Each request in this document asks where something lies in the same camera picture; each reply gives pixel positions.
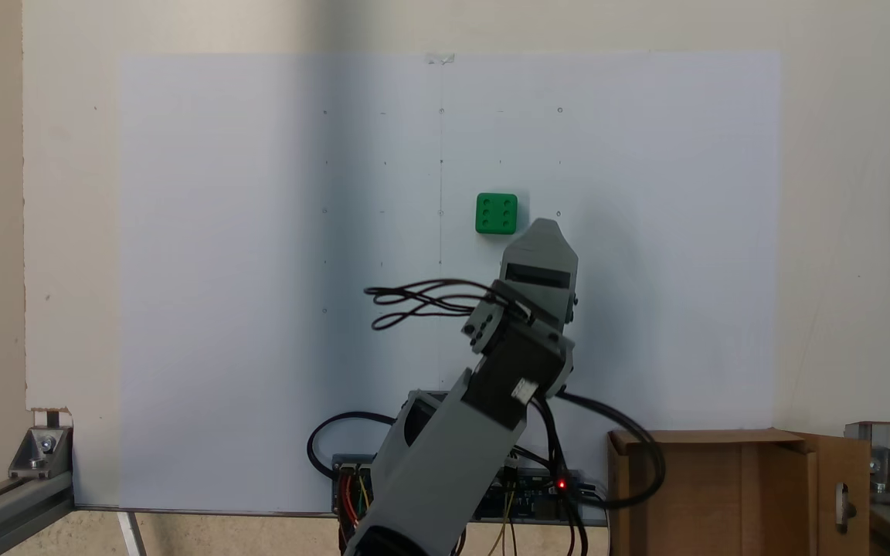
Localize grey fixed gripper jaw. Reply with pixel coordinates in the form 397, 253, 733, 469
501, 219, 579, 294

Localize green die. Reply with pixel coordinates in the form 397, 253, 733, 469
475, 193, 518, 235

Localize circuit board with blue parts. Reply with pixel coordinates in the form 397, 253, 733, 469
476, 466, 610, 527

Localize brown cardboard box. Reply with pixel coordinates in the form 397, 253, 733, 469
607, 429, 872, 556

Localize white paper sheet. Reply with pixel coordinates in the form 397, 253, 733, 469
118, 52, 783, 515

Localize black power cable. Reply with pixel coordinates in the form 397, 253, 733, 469
307, 410, 399, 480

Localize circuit board with jumper wires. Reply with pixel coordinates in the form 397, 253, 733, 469
332, 456, 378, 535

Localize coloured jumper wires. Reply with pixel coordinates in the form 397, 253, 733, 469
339, 473, 375, 541

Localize metal corner bracket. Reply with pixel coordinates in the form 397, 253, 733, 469
8, 425, 73, 480
868, 446, 890, 504

